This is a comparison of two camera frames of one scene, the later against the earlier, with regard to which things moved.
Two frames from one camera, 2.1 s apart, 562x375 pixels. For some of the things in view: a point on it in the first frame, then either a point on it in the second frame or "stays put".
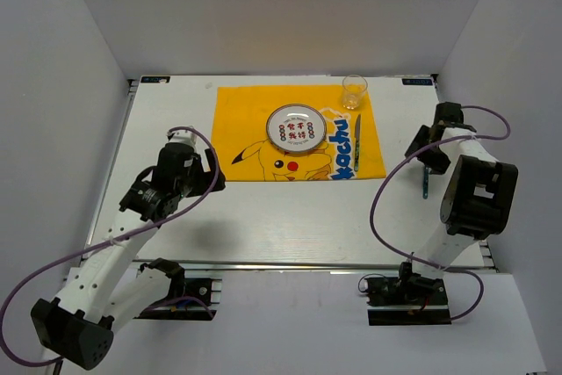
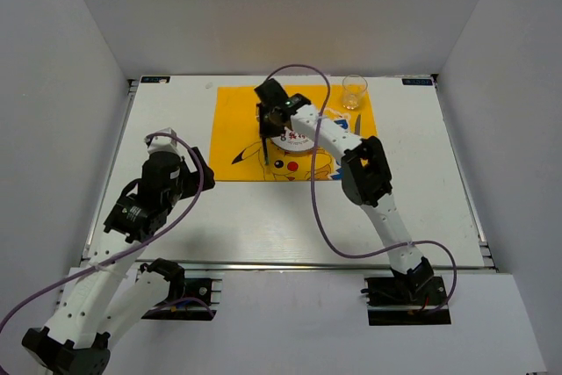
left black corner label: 154,79 stays put
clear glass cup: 354,87 stays put
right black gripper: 439,164 → 264,130
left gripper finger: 209,176 → 208,175
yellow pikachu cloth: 243,152 stays put
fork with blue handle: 426,183 → 267,158
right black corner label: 418,82 stays put
